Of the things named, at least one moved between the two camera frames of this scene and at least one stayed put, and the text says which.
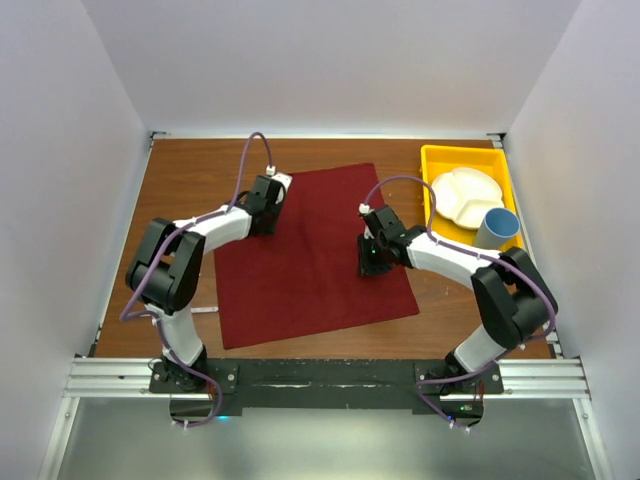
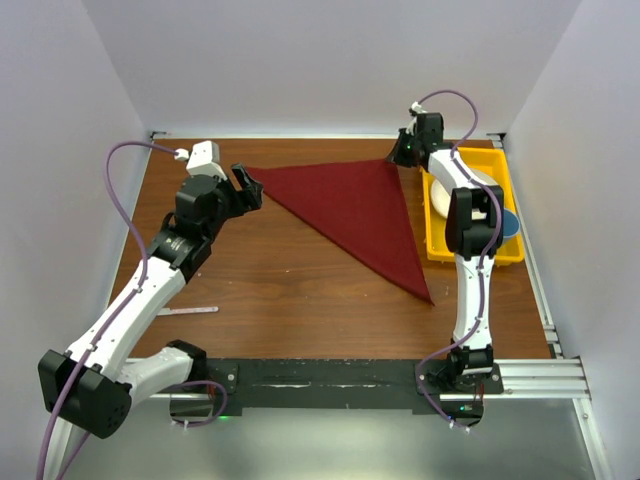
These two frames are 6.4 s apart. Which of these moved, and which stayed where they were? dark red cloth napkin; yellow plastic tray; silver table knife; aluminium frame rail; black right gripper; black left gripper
Moved: dark red cloth napkin; black right gripper; black left gripper
Stayed: yellow plastic tray; aluminium frame rail; silver table knife
